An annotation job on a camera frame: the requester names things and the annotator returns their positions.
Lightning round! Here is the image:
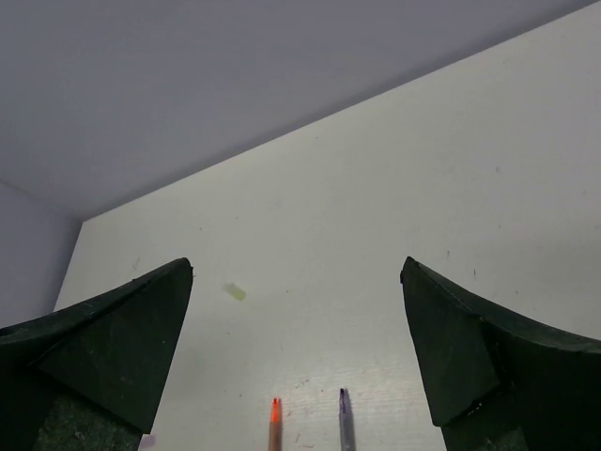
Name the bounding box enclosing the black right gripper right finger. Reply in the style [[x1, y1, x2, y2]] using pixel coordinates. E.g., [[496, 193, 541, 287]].
[[400, 257, 600, 450]]

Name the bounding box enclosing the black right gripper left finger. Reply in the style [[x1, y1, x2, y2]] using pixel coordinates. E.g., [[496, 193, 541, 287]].
[[1, 257, 193, 450]]

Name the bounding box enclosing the purple pen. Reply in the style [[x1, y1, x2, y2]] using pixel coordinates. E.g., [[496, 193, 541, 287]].
[[339, 388, 356, 451]]

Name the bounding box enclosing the orange pen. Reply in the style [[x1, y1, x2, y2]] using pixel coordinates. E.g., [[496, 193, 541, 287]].
[[268, 397, 283, 451]]

